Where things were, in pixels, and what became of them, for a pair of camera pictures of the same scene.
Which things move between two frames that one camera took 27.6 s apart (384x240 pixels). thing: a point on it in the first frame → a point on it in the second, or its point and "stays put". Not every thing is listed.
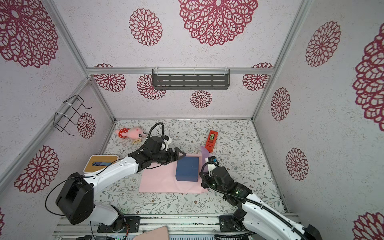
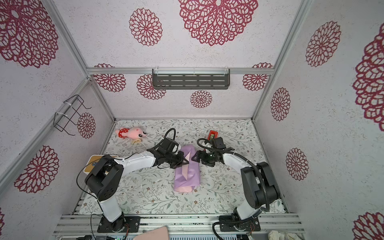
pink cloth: [162, 179] → [187, 176]
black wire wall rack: [62, 121] stays put
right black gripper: [205, 178] → [204, 160]
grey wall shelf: [191, 78] stays put
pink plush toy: [133, 133] stays put
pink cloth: [159, 233] stays put
